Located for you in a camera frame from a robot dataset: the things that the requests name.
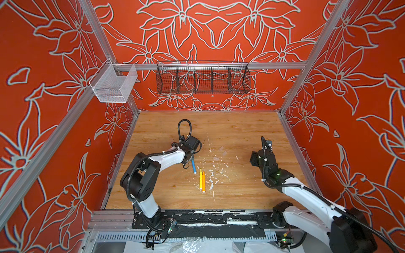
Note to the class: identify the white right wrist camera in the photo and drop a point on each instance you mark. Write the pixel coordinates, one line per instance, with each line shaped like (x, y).
(266, 144)

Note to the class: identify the black wire basket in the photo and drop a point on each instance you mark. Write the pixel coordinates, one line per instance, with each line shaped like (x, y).
(202, 80)

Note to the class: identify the yellow marker pen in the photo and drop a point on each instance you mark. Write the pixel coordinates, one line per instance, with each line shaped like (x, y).
(200, 179)

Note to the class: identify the white mesh basket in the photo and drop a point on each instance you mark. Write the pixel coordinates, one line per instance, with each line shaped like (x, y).
(113, 83)

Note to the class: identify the aluminium frame rail right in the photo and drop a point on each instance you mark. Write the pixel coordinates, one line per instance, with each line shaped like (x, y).
(316, 51)

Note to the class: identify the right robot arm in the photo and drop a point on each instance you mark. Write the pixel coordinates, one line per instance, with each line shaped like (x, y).
(342, 230)

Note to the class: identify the aluminium frame rail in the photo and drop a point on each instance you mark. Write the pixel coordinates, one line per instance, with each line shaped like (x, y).
(251, 66)
(316, 51)
(74, 26)

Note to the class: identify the aluminium frame rail back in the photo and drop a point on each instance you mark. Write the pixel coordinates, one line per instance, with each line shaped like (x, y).
(251, 66)

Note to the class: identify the orange marker pen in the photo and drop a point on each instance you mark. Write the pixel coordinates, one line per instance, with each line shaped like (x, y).
(203, 183)

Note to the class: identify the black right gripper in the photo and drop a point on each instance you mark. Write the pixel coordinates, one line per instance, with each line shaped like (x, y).
(254, 156)

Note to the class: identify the aluminium frame rail left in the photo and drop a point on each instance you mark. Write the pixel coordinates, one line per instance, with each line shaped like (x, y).
(74, 26)

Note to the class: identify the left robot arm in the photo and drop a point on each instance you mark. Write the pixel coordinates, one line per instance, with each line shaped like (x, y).
(140, 178)

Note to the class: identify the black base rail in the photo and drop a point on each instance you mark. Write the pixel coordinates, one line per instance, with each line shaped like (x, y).
(234, 225)

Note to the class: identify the blue marker pen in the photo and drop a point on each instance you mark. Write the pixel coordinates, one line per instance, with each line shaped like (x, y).
(194, 167)

